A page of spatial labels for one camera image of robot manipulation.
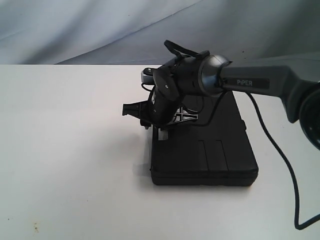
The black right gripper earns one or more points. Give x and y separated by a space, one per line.
159 111

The black plastic carrying case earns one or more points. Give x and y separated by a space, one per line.
219 154

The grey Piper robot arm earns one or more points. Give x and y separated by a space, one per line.
295 79

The white backdrop cloth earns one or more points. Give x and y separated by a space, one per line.
126 32

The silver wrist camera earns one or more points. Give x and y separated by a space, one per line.
149 75

